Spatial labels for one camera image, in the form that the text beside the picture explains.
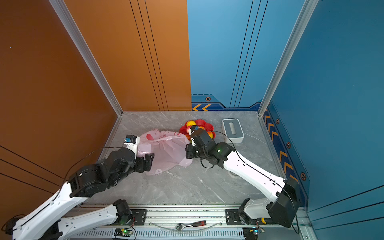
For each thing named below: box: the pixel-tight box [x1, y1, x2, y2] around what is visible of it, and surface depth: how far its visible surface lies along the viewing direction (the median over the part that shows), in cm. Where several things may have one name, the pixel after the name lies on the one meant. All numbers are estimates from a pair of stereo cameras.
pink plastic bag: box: [137, 129, 193, 176], surface depth 85 cm
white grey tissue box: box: [222, 118, 245, 144], surface depth 107 cm
